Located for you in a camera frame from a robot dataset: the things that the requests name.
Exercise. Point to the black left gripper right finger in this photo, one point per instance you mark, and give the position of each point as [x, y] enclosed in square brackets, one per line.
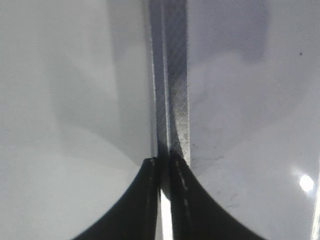
[195, 214]

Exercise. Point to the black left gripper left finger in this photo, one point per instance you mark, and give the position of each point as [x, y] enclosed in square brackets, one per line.
[134, 215]

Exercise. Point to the white board with grey frame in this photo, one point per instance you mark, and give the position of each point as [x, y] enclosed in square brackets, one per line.
[236, 87]

